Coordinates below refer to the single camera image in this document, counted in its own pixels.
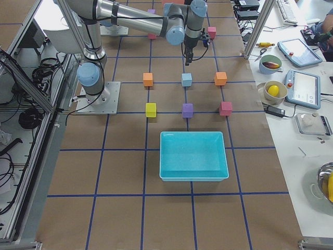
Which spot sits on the pink plastic bin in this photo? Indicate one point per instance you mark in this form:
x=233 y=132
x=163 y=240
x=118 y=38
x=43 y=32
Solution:
x=173 y=1

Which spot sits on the teal plastic bin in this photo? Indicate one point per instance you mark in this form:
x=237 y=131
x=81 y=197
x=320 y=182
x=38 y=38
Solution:
x=193 y=156

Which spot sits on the red foam block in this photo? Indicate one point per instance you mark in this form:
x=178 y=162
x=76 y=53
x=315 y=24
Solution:
x=225 y=108
x=211 y=32
x=151 y=36

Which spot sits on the green bowl with eggplant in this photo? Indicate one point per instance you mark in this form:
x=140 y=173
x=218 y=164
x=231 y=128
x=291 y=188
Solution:
x=269 y=64

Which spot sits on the steel bowl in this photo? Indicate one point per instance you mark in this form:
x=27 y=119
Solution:
x=324 y=180

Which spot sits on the kitchen scale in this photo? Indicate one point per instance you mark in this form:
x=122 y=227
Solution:
x=313 y=124

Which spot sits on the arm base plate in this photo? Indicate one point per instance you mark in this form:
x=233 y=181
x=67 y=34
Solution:
x=107 y=103

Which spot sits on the scissors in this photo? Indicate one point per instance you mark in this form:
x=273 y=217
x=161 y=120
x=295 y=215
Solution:
x=262 y=51

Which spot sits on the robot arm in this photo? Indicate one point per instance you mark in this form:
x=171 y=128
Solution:
x=181 y=24

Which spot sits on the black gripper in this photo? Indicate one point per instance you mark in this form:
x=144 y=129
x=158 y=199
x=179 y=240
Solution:
x=188 y=46

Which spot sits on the purple foam block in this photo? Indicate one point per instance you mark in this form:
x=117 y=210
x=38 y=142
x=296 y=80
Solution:
x=187 y=110
x=151 y=11

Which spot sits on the black power adapter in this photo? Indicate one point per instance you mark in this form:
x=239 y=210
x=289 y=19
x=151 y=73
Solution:
x=275 y=111

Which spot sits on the white keyboard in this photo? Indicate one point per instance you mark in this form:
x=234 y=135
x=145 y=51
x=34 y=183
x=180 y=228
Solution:
x=286 y=12

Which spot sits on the yellow foam block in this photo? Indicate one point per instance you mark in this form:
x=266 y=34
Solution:
x=151 y=110

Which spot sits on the blue teach pendant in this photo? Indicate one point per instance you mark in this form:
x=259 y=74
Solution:
x=298 y=53
x=303 y=88

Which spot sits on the beige bowl with lemon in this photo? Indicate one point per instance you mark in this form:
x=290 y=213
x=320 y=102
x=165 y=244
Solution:
x=274 y=92

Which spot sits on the orange foam block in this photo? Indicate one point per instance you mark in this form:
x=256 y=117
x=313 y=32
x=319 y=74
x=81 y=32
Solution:
x=147 y=79
x=220 y=78

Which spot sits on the aluminium frame post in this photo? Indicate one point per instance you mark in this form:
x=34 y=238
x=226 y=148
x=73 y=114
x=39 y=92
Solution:
x=263 y=16

